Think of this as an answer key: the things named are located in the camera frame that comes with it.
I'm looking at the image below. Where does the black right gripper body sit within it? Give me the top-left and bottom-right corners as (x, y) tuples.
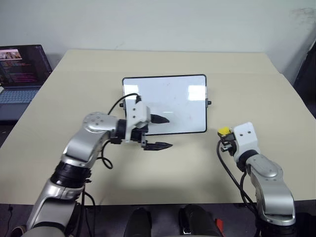
(221, 138), (236, 157)

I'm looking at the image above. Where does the open dark laptop computer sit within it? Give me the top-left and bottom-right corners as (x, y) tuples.
(0, 44), (53, 121)

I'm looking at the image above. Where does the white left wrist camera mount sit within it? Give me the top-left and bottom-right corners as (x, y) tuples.
(124, 99), (152, 144)

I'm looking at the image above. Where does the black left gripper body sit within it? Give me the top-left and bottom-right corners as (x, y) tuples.
(130, 121), (150, 149)

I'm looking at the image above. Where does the wide dark rounded shape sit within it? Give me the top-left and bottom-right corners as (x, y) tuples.
(178, 204), (218, 237)

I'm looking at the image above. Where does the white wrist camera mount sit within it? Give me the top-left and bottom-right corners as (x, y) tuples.
(233, 121), (261, 159)
(124, 99), (152, 144)

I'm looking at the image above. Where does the yellow and black whiteboard eraser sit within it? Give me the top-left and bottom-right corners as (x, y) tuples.
(217, 126), (232, 138)

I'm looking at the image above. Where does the narrow dark rounded shape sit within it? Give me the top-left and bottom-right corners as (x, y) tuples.
(124, 207), (152, 237)

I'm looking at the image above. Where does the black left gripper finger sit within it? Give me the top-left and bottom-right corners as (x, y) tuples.
(149, 114), (170, 125)
(142, 141), (174, 152)

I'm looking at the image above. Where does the white whiteboard with black frame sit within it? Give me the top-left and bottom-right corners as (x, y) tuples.
(119, 74), (212, 136)

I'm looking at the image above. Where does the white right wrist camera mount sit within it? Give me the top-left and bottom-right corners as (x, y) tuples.
(233, 121), (261, 159)

